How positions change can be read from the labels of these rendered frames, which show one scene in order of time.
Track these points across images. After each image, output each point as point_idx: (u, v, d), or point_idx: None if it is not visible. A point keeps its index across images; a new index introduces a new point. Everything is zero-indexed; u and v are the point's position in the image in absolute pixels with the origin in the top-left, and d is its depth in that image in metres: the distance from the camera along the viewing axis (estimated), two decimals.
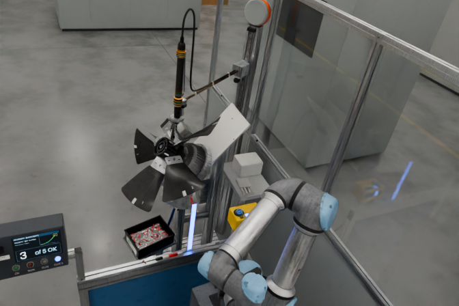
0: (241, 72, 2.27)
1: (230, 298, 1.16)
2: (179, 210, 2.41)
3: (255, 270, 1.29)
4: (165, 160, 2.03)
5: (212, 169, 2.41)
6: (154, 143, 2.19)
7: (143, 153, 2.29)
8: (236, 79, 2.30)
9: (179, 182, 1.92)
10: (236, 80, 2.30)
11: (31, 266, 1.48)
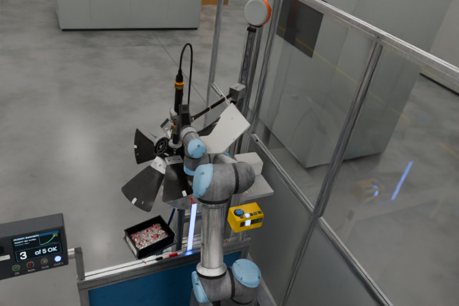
0: (237, 95, 2.35)
1: (184, 142, 1.73)
2: (179, 210, 2.41)
3: (179, 108, 1.75)
4: (165, 160, 2.03)
5: None
6: (154, 143, 2.19)
7: (143, 153, 2.29)
8: (233, 102, 2.39)
9: (179, 182, 1.92)
10: (233, 102, 2.39)
11: (31, 266, 1.48)
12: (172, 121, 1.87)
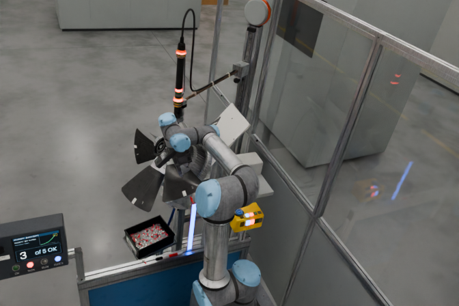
0: (241, 72, 2.27)
1: None
2: (179, 210, 2.41)
3: (160, 165, 1.70)
4: None
5: (212, 169, 2.41)
6: (154, 143, 2.19)
7: (143, 153, 2.29)
8: (236, 79, 2.30)
9: (179, 182, 1.92)
10: (236, 80, 2.30)
11: (31, 266, 1.48)
12: (188, 167, 1.77)
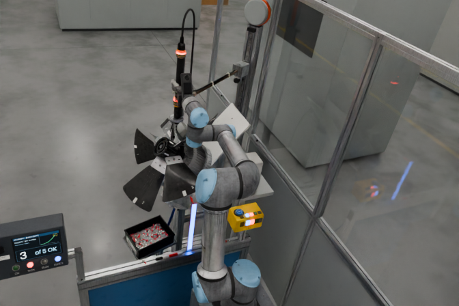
0: (241, 72, 2.27)
1: None
2: (179, 210, 2.41)
3: (181, 78, 1.67)
4: (154, 159, 2.10)
5: None
6: (172, 129, 2.14)
7: None
8: (236, 79, 2.30)
9: (141, 189, 2.10)
10: (236, 80, 2.30)
11: (31, 266, 1.48)
12: (173, 93, 1.79)
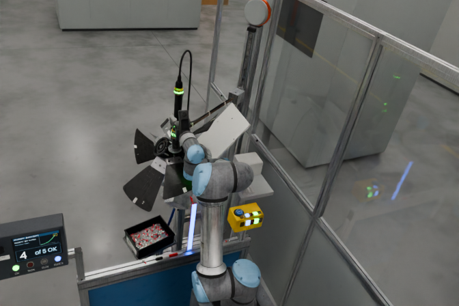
0: (236, 100, 2.37)
1: (183, 147, 1.75)
2: (179, 210, 2.41)
3: (178, 115, 1.77)
4: (154, 159, 2.10)
5: None
6: None
7: None
8: None
9: (141, 189, 2.10)
10: None
11: (31, 266, 1.48)
12: (171, 126, 1.89)
